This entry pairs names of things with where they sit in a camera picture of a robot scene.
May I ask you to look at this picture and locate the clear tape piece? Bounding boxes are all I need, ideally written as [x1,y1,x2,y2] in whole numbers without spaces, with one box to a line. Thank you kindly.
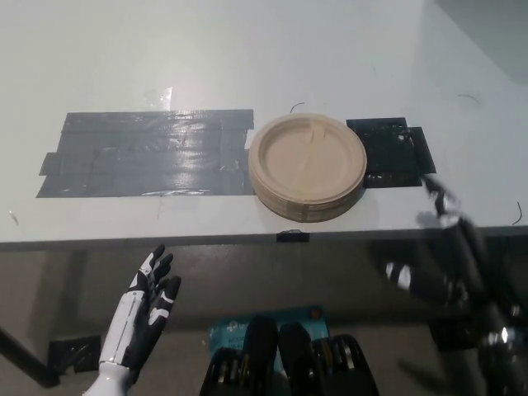
[141,86,174,111]

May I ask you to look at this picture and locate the black floor tape patch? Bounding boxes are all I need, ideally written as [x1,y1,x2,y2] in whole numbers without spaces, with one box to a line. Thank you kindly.
[48,333,102,375]

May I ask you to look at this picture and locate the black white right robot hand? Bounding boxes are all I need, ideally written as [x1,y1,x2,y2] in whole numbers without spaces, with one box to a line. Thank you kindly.
[383,172,490,309]

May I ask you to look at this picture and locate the black tape patch on table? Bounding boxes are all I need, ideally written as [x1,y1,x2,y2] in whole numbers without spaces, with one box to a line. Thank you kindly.
[345,117,437,190]

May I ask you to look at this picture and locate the grey duct tape patch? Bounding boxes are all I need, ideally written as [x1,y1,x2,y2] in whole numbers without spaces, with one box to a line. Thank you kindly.
[35,108,257,200]

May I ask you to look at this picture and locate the teal cardboard box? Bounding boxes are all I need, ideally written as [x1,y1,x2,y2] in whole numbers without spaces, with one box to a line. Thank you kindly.
[207,304,332,375]

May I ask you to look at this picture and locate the beige paper plate stack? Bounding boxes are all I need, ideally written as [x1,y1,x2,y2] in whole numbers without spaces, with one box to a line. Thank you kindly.
[247,112,368,223]

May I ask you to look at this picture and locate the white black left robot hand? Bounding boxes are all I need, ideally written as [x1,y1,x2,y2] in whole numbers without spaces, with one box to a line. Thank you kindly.
[97,243,183,384]

